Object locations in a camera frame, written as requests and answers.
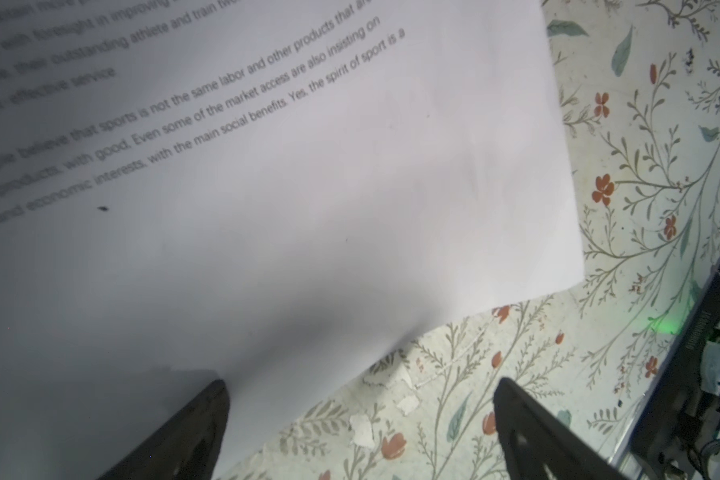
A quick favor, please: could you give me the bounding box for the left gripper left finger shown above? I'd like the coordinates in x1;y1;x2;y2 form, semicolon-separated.
101;380;230;480

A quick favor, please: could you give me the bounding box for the floral table mat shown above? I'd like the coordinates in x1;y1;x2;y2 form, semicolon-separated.
230;1;720;479

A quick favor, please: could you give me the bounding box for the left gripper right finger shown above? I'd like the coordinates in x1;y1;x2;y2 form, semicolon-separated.
493;377;624;480

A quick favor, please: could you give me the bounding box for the printed paper sheet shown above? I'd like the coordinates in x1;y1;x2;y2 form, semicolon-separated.
0;1;583;479

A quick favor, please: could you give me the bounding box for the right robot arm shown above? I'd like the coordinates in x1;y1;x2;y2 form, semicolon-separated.
629;262;720;479

